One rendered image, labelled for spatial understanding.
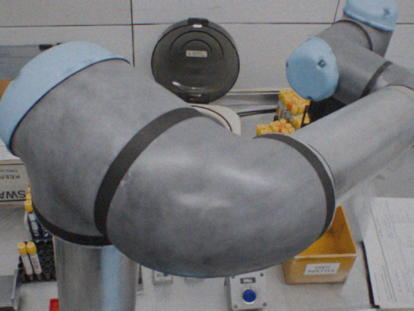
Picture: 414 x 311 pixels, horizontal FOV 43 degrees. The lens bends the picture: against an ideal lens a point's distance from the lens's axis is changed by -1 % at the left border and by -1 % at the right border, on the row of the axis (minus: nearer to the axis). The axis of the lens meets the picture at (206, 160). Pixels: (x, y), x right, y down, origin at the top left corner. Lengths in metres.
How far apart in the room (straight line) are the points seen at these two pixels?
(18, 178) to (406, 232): 0.88
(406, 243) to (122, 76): 0.97
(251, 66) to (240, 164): 1.12
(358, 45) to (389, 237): 0.64
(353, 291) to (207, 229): 0.85
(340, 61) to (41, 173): 0.42
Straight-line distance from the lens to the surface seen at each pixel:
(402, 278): 1.21
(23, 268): 1.14
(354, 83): 0.68
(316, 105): 0.87
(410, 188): 1.42
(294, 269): 1.09
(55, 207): 0.42
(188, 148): 0.34
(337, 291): 1.16
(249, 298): 1.03
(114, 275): 0.51
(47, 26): 1.37
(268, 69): 1.48
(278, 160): 0.37
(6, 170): 1.20
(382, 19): 0.76
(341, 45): 0.70
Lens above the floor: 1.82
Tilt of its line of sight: 44 degrees down
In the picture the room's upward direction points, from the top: 5 degrees clockwise
